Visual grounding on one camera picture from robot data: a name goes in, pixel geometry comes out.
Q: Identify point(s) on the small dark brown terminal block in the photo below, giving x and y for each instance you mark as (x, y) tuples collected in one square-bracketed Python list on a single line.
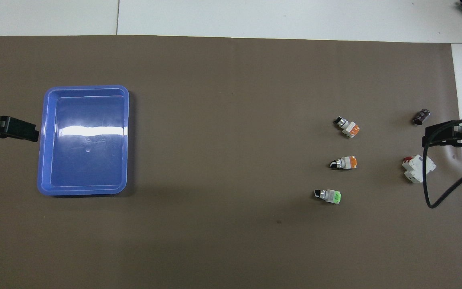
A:
[(421, 116)]

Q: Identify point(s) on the selector switch with green block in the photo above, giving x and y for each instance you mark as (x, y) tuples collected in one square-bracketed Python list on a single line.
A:
[(329, 196)]

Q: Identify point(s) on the white red circuit breaker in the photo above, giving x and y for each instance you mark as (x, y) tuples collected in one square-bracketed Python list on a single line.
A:
[(415, 170)]

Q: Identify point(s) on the brown paper table mat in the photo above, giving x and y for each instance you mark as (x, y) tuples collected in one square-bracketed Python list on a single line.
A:
[(215, 120)]

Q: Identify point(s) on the blue plastic tray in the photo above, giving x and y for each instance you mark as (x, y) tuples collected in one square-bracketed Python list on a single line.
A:
[(86, 160)]

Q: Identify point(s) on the selector switch with orange block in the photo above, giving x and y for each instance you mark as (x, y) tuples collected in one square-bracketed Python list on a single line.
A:
[(348, 128), (345, 162)]

